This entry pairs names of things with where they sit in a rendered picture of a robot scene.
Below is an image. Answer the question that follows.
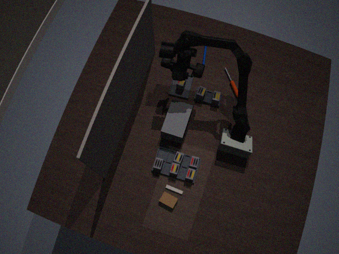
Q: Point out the orange-handled screwdriver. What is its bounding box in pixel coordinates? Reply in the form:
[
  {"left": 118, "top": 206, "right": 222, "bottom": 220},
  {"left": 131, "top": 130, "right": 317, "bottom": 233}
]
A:
[{"left": 225, "top": 68, "right": 238, "bottom": 98}]

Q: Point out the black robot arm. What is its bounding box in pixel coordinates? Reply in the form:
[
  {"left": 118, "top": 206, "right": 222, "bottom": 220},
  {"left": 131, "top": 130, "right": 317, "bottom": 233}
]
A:
[{"left": 159, "top": 30, "right": 252, "bottom": 143}]

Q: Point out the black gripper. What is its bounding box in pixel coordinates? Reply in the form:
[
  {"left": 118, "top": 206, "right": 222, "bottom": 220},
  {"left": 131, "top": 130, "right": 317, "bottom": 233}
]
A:
[{"left": 160, "top": 58, "right": 205, "bottom": 78}]

